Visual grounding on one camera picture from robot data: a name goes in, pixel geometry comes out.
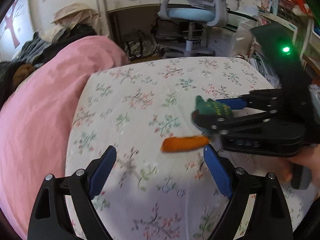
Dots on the beige hat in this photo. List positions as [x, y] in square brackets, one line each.
[75, 14]

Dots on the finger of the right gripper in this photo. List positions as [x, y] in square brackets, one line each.
[259, 123]
[262, 99]

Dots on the floral white bed sheet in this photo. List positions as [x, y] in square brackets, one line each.
[150, 194]

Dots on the blue grey desk chair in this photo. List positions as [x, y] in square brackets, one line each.
[212, 13]

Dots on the pink duvet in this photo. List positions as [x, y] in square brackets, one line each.
[36, 122]

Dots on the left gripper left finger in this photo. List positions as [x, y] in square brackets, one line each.
[50, 218]

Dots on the pile of clothes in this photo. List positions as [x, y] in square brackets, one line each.
[37, 51]

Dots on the person's right hand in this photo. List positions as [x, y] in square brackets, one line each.
[307, 156]

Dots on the black down jacket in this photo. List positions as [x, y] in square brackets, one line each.
[12, 74]

